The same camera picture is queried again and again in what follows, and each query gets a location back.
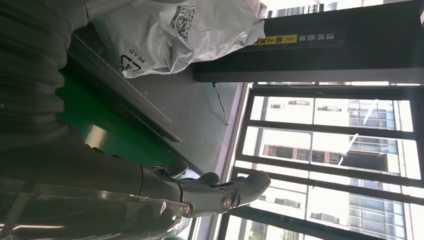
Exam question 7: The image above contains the building outside window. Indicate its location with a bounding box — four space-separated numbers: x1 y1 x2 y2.
250 96 424 240

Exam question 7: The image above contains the dark grey scale platform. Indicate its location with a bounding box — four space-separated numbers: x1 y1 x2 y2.
67 22 200 144

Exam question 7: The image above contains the black scale column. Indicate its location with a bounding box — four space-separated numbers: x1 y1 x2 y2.
193 0 424 84

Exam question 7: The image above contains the green conveyor belt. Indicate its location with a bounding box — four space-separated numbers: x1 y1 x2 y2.
56 71 181 168

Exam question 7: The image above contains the column label with yellow patch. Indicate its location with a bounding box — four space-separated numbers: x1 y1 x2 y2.
253 32 336 47

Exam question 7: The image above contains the dark window frame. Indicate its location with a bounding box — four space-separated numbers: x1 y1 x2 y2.
216 0 424 240

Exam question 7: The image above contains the thin black cable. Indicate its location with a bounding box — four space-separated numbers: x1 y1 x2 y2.
211 82 230 127

